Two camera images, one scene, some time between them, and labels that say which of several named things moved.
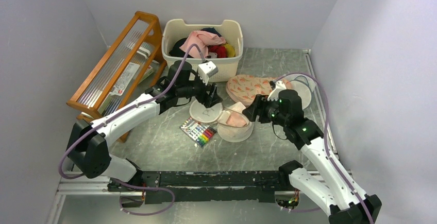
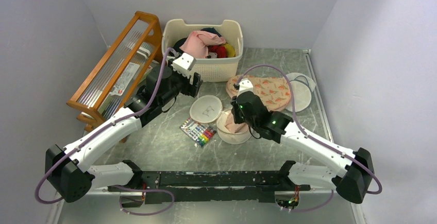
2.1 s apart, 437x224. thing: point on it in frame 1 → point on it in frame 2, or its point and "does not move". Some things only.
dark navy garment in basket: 175,50 does not move
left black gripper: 208,100 → 190,89
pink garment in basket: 203,39 does not move
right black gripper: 257,107 → 234,109
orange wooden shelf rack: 129,67 does not move
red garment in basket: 221,51 does not move
